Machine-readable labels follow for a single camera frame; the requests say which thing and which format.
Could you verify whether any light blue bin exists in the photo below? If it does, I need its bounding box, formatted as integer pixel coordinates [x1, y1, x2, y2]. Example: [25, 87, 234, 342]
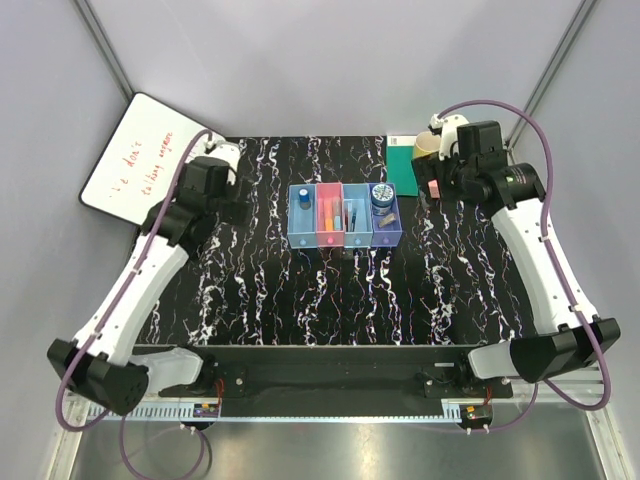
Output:
[343, 183, 373, 249]
[287, 184, 318, 249]

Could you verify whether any orange highlighter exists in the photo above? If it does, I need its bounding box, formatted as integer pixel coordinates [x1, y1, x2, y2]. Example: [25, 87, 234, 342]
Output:
[323, 198, 334, 231]

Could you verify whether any pink cube socket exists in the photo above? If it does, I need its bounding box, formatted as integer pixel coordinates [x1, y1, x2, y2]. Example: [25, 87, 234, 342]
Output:
[428, 179, 441, 199]

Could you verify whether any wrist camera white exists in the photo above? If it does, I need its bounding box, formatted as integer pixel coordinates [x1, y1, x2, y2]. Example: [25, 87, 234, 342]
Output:
[428, 114, 469, 161]
[204, 140, 241, 169]

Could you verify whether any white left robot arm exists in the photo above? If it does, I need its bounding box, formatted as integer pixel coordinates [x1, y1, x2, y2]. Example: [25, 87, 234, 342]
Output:
[47, 145, 251, 416]

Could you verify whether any purple plastic bin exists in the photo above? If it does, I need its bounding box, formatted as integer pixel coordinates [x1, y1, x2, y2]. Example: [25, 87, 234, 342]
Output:
[368, 183, 403, 248]

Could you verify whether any blue grey highlighter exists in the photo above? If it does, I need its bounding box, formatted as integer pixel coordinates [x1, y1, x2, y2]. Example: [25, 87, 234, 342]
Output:
[332, 197, 343, 231]

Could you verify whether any small beige eraser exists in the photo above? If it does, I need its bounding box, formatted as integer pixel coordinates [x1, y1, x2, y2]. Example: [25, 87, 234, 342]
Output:
[378, 213, 398, 228]

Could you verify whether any blue cleaning gel jar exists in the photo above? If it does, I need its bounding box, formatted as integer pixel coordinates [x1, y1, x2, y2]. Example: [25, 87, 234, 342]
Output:
[371, 183, 395, 216]

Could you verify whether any pink plastic bin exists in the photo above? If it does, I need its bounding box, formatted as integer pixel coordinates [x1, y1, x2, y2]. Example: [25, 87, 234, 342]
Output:
[316, 182, 345, 248]

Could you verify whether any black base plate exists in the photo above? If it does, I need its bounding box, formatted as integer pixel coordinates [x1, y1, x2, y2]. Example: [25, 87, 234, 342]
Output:
[144, 344, 514, 419]

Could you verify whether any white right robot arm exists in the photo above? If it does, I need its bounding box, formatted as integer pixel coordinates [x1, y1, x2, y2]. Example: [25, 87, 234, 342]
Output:
[412, 115, 620, 397]

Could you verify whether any blue round stamp bottle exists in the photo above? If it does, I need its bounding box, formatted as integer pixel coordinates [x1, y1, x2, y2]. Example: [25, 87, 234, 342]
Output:
[298, 188, 312, 210]

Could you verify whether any green cutting mat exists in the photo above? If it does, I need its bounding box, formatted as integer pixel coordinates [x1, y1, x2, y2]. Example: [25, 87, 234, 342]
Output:
[386, 135, 419, 197]

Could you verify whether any white whiteboard black frame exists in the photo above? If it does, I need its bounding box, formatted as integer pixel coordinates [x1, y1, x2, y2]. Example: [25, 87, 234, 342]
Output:
[79, 93, 205, 225]

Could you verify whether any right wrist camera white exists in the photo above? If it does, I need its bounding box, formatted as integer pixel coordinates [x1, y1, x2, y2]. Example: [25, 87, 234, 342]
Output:
[428, 114, 469, 161]

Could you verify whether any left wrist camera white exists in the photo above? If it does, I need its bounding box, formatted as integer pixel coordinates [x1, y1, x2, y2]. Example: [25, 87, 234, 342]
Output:
[204, 140, 241, 169]

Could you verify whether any yellow mug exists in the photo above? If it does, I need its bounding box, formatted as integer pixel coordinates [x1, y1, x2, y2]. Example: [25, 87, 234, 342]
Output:
[412, 130, 441, 159]

